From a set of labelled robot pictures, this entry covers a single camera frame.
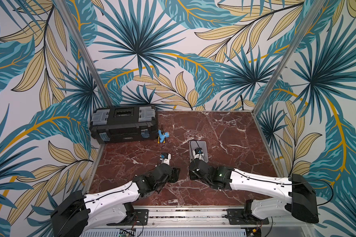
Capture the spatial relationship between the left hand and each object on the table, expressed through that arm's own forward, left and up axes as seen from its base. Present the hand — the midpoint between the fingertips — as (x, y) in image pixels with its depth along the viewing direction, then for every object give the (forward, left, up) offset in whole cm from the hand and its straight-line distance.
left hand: (176, 171), depth 80 cm
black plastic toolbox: (+26, +32, +8) cm, 42 cm away
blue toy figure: (+27, +11, -5) cm, 29 cm away
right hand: (+1, -7, +3) cm, 8 cm away
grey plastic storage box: (+22, -12, -9) cm, 27 cm away
